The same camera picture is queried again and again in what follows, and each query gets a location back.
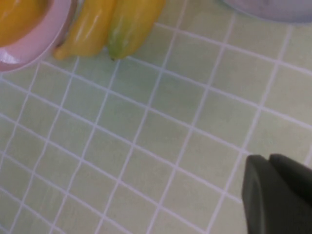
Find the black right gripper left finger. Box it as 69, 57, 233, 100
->
241, 154, 312, 234

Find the yellow mango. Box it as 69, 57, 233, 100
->
0, 0, 54, 47

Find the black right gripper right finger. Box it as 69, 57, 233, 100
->
269, 153, 312, 182

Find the pink round plate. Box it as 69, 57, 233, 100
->
0, 0, 77, 73

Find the blue-grey round plate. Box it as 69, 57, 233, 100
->
219, 0, 312, 24

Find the yellow banana with yellow stem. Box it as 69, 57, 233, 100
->
53, 0, 118, 60

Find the yellow banana with green end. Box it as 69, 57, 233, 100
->
108, 0, 167, 61

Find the green checked tablecloth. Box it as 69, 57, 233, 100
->
0, 0, 312, 234

